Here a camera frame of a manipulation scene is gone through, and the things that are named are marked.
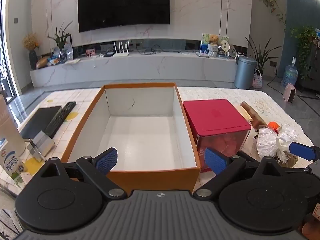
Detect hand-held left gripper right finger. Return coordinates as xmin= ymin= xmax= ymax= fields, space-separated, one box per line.
xmin=192 ymin=147 xmax=283 ymax=198

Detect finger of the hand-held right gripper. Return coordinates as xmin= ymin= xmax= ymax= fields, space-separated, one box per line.
xmin=289 ymin=141 xmax=320 ymax=161

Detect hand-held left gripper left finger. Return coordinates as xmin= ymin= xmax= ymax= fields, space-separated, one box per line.
xmin=40 ymin=147 xmax=128 ymax=199

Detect white plastic bag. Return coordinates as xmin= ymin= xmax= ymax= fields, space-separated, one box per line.
xmin=257 ymin=124 xmax=298 ymax=164

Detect orange cardboard box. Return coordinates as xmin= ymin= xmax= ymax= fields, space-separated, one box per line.
xmin=61 ymin=82 xmax=201 ymax=195

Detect brown toast plush toy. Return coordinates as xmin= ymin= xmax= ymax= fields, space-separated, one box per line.
xmin=240 ymin=101 xmax=268 ymax=131

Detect tan fabric item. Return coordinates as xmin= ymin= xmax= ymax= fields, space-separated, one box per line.
xmin=275 ymin=153 xmax=299 ymax=168

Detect orange ball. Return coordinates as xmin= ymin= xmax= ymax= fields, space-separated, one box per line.
xmin=267 ymin=121 xmax=280 ymax=133

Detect red lidded box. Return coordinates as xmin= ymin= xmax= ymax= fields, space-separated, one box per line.
xmin=182 ymin=99 xmax=252 ymax=173

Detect pale yellow foam slab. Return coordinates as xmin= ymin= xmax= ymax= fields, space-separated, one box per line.
xmin=236 ymin=104 xmax=251 ymax=121

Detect pink space heater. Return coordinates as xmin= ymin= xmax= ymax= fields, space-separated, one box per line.
xmin=283 ymin=83 xmax=297 ymax=103

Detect black remote control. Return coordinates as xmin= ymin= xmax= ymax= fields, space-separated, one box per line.
xmin=44 ymin=101 xmax=77 ymax=139

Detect lemon tile-print tablecloth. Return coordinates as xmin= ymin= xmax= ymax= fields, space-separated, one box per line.
xmin=0 ymin=89 xmax=103 ymax=195

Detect silver metal box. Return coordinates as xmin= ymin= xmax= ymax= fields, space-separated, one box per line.
xmin=26 ymin=131 xmax=55 ymax=162

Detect dark side cabinet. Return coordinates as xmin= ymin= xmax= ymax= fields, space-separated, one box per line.
xmin=297 ymin=45 xmax=320 ymax=93

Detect blue water jug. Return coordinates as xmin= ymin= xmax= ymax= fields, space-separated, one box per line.
xmin=281 ymin=57 xmax=299 ymax=87

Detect black flat tablet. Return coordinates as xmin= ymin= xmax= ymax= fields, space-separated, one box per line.
xmin=20 ymin=106 xmax=62 ymax=139

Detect pastel woven basket bag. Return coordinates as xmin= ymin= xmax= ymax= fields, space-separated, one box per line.
xmin=252 ymin=69 xmax=263 ymax=89

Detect grey-blue metal trash can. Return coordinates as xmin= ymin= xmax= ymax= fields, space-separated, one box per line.
xmin=234 ymin=56 xmax=257 ymax=90

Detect white milk carton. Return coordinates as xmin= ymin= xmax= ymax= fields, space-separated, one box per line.
xmin=0 ymin=137 xmax=32 ymax=188

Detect white marble television cabinet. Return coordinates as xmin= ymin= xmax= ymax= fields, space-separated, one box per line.
xmin=29 ymin=39 xmax=238 ymax=88

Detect long-leaf potted plant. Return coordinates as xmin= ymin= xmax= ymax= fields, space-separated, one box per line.
xmin=245 ymin=36 xmax=282 ymax=77

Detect bushy green potted plant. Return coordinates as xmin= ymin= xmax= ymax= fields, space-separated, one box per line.
xmin=290 ymin=25 xmax=319 ymax=80

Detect white router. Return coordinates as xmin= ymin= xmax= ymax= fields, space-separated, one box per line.
xmin=113 ymin=41 xmax=130 ymax=57

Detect brown bread loaf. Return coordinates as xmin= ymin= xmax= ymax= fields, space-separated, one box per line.
xmin=36 ymin=56 xmax=52 ymax=70

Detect grey patterned cushion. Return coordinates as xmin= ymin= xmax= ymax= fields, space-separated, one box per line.
xmin=0 ymin=209 xmax=23 ymax=240

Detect dark vase with dried flowers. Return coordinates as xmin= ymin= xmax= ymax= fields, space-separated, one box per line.
xmin=23 ymin=33 xmax=40 ymax=70

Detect green plant in glass vase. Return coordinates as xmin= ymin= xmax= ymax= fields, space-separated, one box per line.
xmin=47 ymin=21 xmax=73 ymax=63

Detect hanging vine plant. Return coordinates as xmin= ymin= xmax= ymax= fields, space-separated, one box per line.
xmin=257 ymin=0 xmax=287 ymax=32

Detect black floor cable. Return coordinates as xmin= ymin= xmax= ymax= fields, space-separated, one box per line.
xmin=267 ymin=67 xmax=285 ymax=98

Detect black cables on cabinet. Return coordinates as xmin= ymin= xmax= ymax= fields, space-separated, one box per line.
xmin=142 ymin=44 xmax=160 ymax=55

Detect black wall television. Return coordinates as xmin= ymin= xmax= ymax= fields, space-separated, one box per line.
xmin=77 ymin=0 xmax=171 ymax=33

